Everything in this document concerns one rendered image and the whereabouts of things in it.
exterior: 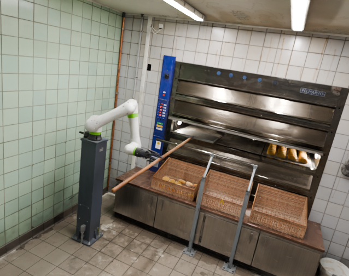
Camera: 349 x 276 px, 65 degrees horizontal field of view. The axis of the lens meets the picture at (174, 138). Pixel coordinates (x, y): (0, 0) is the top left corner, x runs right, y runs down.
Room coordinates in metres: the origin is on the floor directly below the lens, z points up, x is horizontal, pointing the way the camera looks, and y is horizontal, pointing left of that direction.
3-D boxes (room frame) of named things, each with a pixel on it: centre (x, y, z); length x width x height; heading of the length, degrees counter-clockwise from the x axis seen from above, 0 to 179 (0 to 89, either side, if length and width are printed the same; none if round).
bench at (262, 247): (3.01, -0.57, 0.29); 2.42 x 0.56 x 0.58; 69
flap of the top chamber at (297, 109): (3.24, -0.77, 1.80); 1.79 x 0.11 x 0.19; 69
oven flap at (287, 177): (3.24, -0.77, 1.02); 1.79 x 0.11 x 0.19; 69
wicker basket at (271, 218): (2.77, -1.26, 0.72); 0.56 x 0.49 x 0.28; 70
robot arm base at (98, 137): (2.75, 0.88, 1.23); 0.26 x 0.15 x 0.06; 70
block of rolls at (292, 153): (3.44, -1.47, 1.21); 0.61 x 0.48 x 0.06; 159
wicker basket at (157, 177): (3.19, -0.14, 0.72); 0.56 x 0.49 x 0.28; 70
